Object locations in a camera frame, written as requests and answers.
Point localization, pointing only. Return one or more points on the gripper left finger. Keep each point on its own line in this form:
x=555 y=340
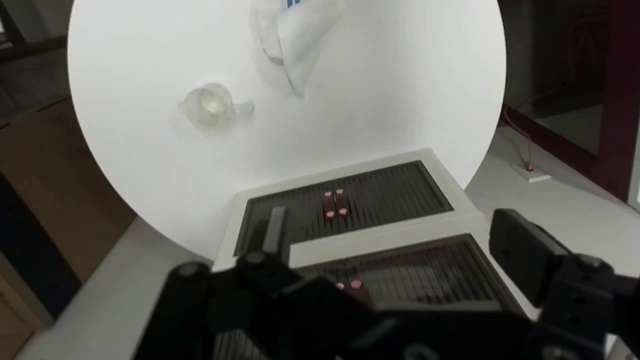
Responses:
x=200 y=310

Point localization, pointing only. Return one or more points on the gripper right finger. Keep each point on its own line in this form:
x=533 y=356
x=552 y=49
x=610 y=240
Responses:
x=525 y=255

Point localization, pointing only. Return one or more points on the dark mesh cabinet door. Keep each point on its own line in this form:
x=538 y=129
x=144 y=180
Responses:
x=300 y=210
x=395 y=195
x=440 y=270

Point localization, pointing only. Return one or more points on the white cabinet with mesh doors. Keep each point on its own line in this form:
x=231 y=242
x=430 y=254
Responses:
x=400 y=235

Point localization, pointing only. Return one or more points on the dark red cabinet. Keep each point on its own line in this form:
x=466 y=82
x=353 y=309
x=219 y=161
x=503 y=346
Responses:
x=615 y=100

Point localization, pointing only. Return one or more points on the white floor socket plate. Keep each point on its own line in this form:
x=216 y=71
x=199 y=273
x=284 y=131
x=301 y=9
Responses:
x=532 y=175

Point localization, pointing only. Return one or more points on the brown cardboard box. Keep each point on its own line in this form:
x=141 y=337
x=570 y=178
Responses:
x=55 y=190

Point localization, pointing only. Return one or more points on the clear plastic measuring cup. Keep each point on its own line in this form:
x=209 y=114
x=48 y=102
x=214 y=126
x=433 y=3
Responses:
x=210 y=105

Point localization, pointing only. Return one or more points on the white cloth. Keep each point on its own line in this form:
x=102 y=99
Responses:
x=295 y=45

